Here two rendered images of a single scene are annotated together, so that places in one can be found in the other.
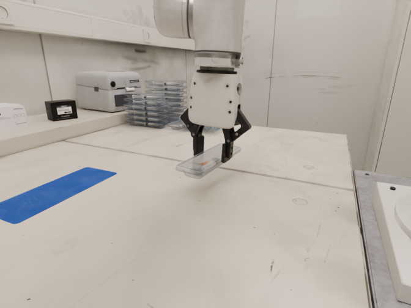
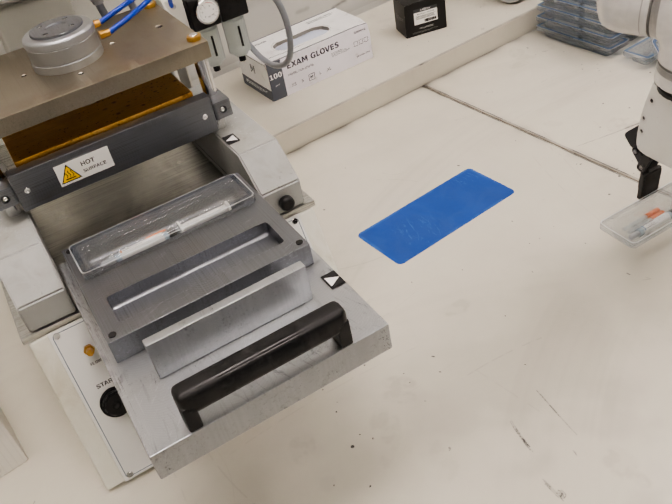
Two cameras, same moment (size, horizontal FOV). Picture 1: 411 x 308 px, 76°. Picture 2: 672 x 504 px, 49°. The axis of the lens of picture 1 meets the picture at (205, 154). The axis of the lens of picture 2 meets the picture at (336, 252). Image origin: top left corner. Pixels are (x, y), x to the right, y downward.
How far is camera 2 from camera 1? 54 cm
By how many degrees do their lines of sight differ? 38
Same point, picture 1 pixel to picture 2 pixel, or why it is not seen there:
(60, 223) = (446, 274)
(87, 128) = (463, 54)
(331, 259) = not seen: outside the picture
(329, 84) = not seen: outside the picture
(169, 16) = (619, 19)
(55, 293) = (454, 357)
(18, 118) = (359, 47)
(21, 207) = (398, 238)
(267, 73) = not seen: outside the picture
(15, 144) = (362, 103)
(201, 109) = (656, 141)
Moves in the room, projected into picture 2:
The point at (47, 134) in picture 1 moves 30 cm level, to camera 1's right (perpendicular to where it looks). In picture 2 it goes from (403, 80) to (565, 96)
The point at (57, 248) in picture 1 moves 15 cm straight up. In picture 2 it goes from (448, 308) to (440, 214)
